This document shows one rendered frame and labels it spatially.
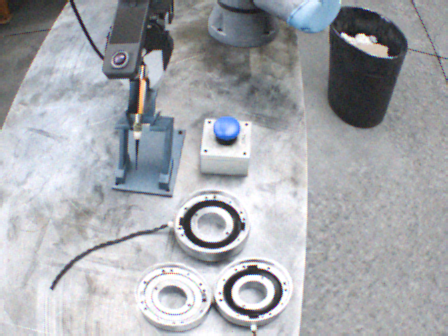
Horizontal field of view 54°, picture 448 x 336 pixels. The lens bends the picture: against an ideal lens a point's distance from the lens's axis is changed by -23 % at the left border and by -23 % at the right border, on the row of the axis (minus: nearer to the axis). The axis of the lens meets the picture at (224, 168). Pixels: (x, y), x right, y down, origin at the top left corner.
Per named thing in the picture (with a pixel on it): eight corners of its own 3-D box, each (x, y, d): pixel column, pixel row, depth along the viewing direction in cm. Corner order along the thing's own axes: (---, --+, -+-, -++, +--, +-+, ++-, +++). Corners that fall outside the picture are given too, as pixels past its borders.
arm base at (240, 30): (211, 8, 114) (212, -21, 106) (277, 13, 113) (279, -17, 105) (204, 45, 104) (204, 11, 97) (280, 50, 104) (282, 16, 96)
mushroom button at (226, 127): (239, 157, 84) (240, 135, 80) (211, 155, 84) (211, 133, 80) (240, 136, 87) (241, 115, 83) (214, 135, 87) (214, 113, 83)
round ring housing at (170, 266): (140, 331, 68) (135, 323, 65) (138, 272, 75) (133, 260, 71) (213, 334, 69) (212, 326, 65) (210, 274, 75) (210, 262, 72)
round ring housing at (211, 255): (251, 206, 82) (253, 190, 79) (246, 267, 76) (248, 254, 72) (179, 201, 82) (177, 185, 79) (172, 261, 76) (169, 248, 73)
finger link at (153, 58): (179, 68, 78) (171, 24, 71) (170, 95, 74) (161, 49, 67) (159, 69, 78) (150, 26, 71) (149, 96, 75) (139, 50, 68)
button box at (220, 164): (248, 176, 85) (250, 156, 81) (201, 173, 85) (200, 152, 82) (251, 135, 90) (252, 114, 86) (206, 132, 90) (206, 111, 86)
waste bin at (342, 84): (396, 140, 196) (417, 65, 162) (323, 130, 197) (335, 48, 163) (383, 82, 217) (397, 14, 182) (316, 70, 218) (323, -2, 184)
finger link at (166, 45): (178, 63, 71) (169, 18, 64) (175, 71, 70) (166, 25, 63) (145, 66, 72) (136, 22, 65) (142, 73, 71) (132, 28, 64)
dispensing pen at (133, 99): (123, 172, 76) (131, 57, 71) (130, 163, 80) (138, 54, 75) (137, 174, 76) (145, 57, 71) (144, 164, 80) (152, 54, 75)
